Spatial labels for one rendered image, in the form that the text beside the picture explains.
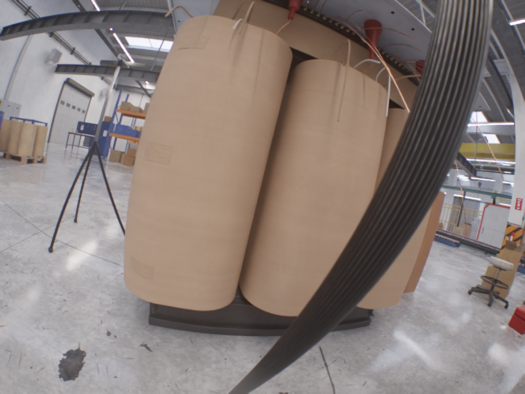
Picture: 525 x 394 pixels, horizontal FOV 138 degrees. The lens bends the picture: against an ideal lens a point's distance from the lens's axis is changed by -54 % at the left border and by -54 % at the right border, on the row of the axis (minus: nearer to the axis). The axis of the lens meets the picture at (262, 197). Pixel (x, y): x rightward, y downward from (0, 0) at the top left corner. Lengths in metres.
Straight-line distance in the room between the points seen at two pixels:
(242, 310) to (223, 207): 0.47
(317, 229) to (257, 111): 0.38
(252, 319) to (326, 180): 0.61
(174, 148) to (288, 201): 0.36
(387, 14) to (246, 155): 0.76
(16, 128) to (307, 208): 5.27
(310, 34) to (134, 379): 1.27
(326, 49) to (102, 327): 1.30
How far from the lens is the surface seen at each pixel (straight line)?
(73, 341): 0.88
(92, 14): 10.04
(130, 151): 8.52
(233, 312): 0.89
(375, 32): 0.95
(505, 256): 3.47
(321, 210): 0.66
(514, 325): 2.47
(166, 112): 0.60
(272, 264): 0.70
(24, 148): 5.07
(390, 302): 1.12
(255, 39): 0.68
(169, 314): 0.90
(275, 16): 0.86
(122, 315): 0.97
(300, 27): 0.87
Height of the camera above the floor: 0.64
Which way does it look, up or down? 5 degrees down
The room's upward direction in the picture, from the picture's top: 14 degrees clockwise
